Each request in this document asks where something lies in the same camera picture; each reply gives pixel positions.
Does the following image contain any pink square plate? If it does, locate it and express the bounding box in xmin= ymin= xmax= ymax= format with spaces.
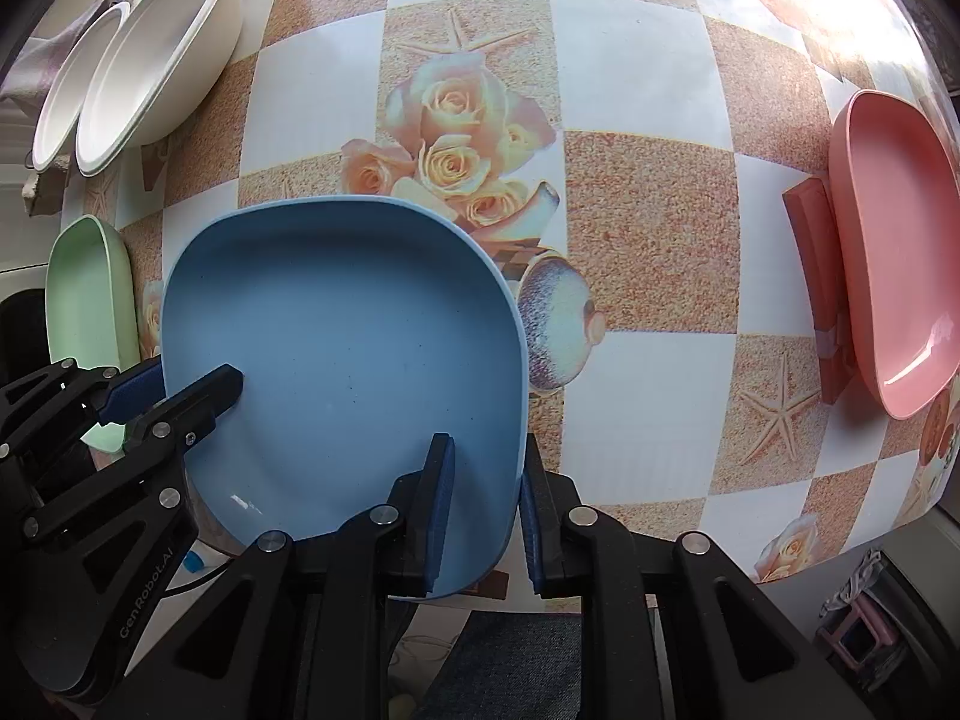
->
xmin=828 ymin=89 xmax=958 ymax=419

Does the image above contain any blue square plate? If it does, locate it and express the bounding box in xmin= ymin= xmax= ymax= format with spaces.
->
xmin=161 ymin=195 xmax=529 ymax=596

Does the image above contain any pink cloth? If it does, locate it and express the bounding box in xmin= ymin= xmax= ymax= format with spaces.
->
xmin=2 ymin=0 xmax=127 ymax=122

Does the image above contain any washing machine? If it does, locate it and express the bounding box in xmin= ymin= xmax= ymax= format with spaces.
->
xmin=0 ymin=187 xmax=60 ymax=385

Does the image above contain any green square plate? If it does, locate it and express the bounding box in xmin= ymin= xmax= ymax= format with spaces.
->
xmin=44 ymin=213 xmax=143 ymax=455

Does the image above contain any beige cloth bag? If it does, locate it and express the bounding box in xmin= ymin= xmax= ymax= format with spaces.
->
xmin=21 ymin=163 xmax=70 ymax=218

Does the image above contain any pink stool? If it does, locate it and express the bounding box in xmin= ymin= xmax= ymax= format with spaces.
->
xmin=817 ymin=593 xmax=898 ymax=671

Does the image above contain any small white foam bowl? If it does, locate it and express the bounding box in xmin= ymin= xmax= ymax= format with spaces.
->
xmin=31 ymin=2 xmax=132 ymax=172

